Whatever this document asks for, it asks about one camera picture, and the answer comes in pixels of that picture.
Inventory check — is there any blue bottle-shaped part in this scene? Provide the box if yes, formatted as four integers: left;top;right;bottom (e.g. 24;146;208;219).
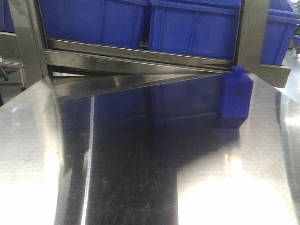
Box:
218;66;254;119

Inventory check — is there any stainless steel shelf rack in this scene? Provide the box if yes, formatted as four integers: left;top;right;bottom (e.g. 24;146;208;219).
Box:
9;0;291;87

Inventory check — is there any blue plastic bin left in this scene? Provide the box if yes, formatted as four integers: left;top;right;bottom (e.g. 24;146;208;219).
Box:
39;0;150;49

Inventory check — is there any blue plastic bin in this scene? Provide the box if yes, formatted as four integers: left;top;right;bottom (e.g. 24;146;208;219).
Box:
149;0;241;60
39;0;150;49
261;0;300;66

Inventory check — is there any blue plastic bin middle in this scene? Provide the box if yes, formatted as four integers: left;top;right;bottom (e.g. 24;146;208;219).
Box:
149;0;241;60

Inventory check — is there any blue plastic bin right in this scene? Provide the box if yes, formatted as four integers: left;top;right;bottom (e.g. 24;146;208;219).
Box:
261;0;300;66

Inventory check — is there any small blue bin far right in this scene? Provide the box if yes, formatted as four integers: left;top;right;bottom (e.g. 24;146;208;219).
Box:
293;35;300;47

